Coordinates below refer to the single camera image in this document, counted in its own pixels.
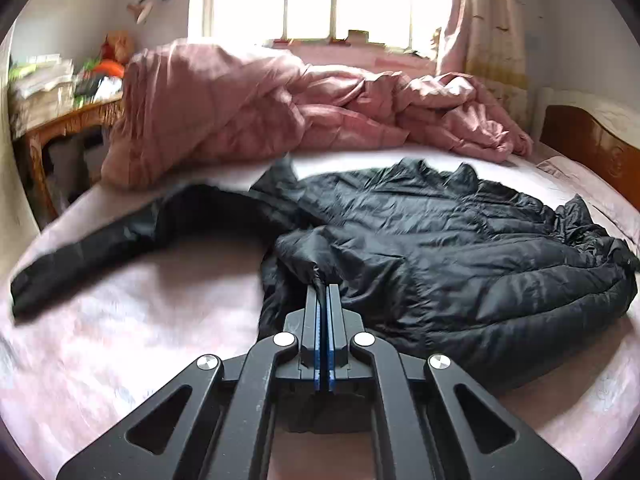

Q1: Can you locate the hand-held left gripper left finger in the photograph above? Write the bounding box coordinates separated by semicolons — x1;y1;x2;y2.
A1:
56;284;324;480

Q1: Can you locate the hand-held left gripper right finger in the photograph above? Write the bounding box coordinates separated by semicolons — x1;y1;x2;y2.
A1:
327;284;584;480

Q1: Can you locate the black puffer jacket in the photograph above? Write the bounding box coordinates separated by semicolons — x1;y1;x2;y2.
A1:
10;156;640;433

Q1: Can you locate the pink quilt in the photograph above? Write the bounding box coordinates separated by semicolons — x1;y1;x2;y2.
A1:
100;37;535;192

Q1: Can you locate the carved wooden desk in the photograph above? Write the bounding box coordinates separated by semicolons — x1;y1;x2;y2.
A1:
12;96;124;221

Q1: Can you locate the shiny plastic bag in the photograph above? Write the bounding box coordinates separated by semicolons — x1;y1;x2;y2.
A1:
74;72;124;102

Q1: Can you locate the wooden headboard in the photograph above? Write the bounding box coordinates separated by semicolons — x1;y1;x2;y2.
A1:
530;86;640;197

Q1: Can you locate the orange carrot plush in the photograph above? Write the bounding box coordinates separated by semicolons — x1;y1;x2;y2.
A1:
82;57;126;81

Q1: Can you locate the brown plush toy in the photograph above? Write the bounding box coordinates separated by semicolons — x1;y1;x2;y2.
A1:
101;30;136;63

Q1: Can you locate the pink patterned curtain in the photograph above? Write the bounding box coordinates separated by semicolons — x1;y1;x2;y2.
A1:
434;0;532;128

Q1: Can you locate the stack of papers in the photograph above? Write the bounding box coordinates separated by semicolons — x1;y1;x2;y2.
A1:
7;56;77;137

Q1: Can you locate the pink wall lamp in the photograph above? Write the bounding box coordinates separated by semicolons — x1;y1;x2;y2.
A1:
126;0;174;25

